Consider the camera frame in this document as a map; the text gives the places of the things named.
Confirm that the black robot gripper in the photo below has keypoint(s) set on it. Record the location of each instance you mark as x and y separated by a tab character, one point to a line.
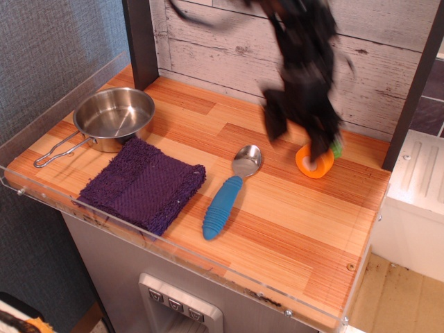
303	30

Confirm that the fat orange toy carrot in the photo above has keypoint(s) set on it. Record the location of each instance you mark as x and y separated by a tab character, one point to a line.
318	168

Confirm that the clear acrylic table guard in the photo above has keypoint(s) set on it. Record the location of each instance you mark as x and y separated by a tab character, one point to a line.
290	254

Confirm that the purple folded cloth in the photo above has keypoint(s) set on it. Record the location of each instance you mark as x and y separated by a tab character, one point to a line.
143	186

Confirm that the small steel saucepan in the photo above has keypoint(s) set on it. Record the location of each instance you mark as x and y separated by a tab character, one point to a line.
105	121

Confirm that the grey dispenser button panel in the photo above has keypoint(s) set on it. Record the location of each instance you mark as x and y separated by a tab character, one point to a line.
171	309

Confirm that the orange fuzzy object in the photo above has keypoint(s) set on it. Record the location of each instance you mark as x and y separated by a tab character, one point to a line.
36	325

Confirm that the blue-handled metal spoon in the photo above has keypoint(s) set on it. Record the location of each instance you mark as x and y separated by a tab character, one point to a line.
246	163

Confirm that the dark right shelf post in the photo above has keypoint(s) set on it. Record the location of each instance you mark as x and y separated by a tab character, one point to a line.
419	81

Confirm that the dark shelf post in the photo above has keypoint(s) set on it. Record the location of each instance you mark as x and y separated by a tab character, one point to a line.
141	42
419	81

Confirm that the dark left shelf post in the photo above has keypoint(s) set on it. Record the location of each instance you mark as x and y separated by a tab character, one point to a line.
141	42

